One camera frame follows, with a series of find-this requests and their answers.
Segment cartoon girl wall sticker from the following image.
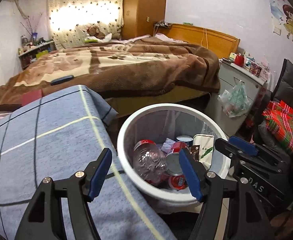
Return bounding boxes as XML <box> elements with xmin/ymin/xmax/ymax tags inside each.
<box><xmin>270</xmin><ymin>2</ymin><xmax>293</xmax><ymax>42</ymax></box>

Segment green printed plastic bag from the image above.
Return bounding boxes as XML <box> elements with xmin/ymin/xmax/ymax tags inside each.
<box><xmin>218</xmin><ymin>81</ymin><xmax>251</xmax><ymax>118</ymax></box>

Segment white paper bag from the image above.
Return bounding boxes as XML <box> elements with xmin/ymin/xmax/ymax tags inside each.
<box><xmin>193</xmin><ymin>134</ymin><xmax>214</xmax><ymax>170</ymax></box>

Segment red green plaid cloth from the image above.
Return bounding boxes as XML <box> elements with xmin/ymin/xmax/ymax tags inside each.
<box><xmin>262</xmin><ymin>101</ymin><xmax>293</xmax><ymax>154</ymax></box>

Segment clear plastic cola bottle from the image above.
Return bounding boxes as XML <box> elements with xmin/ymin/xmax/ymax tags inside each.
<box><xmin>133</xmin><ymin>140</ymin><xmax>167</xmax><ymax>185</ymax></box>

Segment white trash bin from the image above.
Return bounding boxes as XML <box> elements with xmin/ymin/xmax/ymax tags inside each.
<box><xmin>117</xmin><ymin>103</ymin><xmax>230</xmax><ymax>206</ymax></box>

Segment white yogurt cup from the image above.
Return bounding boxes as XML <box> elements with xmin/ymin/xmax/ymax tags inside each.
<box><xmin>176</xmin><ymin>135</ymin><xmax>193</xmax><ymax>147</ymax></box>

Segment wooden wardrobe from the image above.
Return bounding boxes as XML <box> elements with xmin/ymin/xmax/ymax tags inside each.
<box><xmin>121</xmin><ymin>0</ymin><xmax>166</xmax><ymax>40</ymax></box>

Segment brown bed blanket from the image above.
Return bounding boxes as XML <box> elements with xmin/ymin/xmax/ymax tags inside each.
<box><xmin>0</xmin><ymin>37</ymin><xmax>220</xmax><ymax>111</ymax></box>

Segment black chair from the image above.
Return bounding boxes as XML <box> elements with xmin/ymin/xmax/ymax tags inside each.
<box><xmin>258</xmin><ymin>59</ymin><xmax>293</xmax><ymax>155</ymax></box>

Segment blue plaid tablecloth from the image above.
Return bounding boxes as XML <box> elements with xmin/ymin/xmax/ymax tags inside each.
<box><xmin>0</xmin><ymin>85</ymin><xmax>174</xmax><ymax>239</ymax></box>

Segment teddy bear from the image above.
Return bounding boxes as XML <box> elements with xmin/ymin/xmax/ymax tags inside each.
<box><xmin>87</xmin><ymin>25</ymin><xmax>105</xmax><ymax>39</ymax></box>

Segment dried branches in vase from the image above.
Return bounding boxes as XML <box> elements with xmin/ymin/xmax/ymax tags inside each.
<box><xmin>20</xmin><ymin>12</ymin><xmax>43</xmax><ymax>43</ymax></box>

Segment person's right hand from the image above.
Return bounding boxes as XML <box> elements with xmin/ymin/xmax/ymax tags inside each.
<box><xmin>270</xmin><ymin>211</ymin><xmax>293</xmax><ymax>239</ymax></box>

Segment brown snack wrapper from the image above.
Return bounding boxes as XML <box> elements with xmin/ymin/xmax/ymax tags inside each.
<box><xmin>190</xmin><ymin>145</ymin><xmax>200</xmax><ymax>161</ymax></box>

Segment wooden headboard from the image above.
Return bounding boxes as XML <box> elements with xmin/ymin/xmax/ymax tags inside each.
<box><xmin>159</xmin><ymin>24</ymin><xmax>240</xmax><ymax>59</ymax></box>

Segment grey bedside cabinet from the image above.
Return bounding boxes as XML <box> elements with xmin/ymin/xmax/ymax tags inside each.
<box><xmin>204</xmin><ymin>60</ymin><xmax>267</xmax><ymax>137</ymax></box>

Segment pink notebook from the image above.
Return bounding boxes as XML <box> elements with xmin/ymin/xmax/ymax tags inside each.
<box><xmin>21</xmin><ymin>89</ymin><xmax>43</xmax><ymax>106</ymax></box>

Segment cluttered white shelf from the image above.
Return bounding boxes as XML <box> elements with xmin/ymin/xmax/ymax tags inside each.
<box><xmin>18</xmin><ymin>38</ymin><xmax>56</xmax><ymax>70</ymax></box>

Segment dotted window curtain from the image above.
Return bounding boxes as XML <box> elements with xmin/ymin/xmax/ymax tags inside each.
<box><xmin>47</xmin><ymin>0</ymin><xmax>124</xmax><ymax>49</ymax></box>

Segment white foam net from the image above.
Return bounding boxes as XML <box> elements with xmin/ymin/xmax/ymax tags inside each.
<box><xmin>160</xmin><ymin>138</ymin><xmax>176</xmax><ymax>154</ymax></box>

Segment red mug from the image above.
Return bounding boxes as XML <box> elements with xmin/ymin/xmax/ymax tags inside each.
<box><xmin>234</xmin><ymin>54</ymin><xmax>245</xmax><ymax>67</ymax></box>

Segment red chips can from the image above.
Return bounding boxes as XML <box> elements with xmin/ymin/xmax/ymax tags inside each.
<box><xmin>168</xmin><ymin>175</ymin><xmax>187</xmax><ymax>191</ymax></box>
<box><xmin>165</xmin><ymin>141</ymin><xmax>188</xmax><ymax>176</ymax></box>

